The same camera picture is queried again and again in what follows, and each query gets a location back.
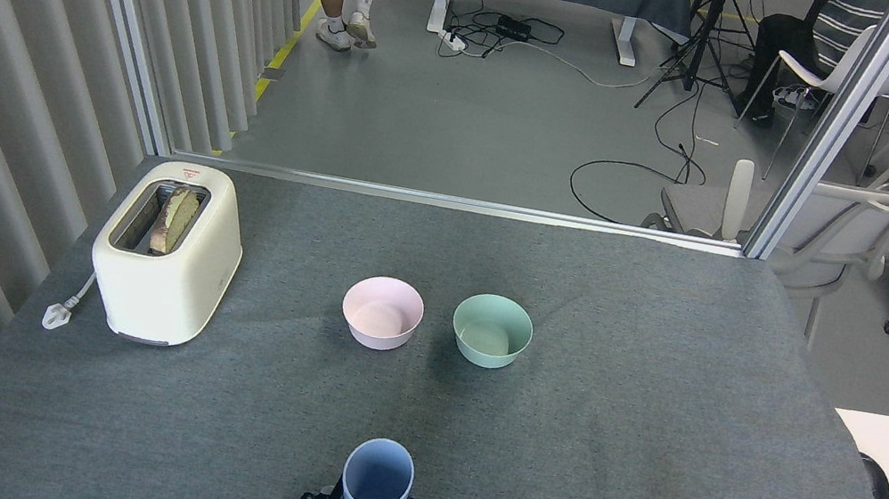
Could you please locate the pink bowl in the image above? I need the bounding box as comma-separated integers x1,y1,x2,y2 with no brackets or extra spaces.
336,271,429,357

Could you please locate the green bowl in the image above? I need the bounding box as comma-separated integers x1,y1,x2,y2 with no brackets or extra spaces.
445,289,538,376

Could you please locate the cream white toaster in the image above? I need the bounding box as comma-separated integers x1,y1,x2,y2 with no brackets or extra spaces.
77,149,257,357

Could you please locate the toasted bread slice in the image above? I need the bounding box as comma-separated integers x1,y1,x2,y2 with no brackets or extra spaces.
147,182,203,261

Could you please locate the black round object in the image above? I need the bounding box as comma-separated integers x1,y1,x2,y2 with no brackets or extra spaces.
852,452,889,499

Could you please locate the black power adapter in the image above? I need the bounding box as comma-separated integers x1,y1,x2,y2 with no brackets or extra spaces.
494,14,535,42

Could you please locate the black tripod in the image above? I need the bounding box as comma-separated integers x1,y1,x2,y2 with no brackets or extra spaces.
633,0,767,127

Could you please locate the white plastic chair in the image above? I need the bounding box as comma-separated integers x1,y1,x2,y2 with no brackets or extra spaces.
726,2,889,203

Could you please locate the seated person in striped shirt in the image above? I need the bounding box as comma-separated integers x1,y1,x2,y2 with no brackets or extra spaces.
726,0,889,145

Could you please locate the silver aluminium table rail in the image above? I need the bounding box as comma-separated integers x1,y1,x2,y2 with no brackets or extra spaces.
168,148,748,260

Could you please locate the white toaster plug and cord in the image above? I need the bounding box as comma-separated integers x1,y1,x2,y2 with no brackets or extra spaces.
40,265,100,337

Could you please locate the black floor cable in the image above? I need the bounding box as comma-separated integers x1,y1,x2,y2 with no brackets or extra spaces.
563,39,728,239

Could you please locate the white floor cable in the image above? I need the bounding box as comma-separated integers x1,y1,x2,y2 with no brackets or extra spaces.
462,28,654,95

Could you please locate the silver aluminium post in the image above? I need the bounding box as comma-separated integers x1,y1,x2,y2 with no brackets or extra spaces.
741,0,889,282
35,0,198,160

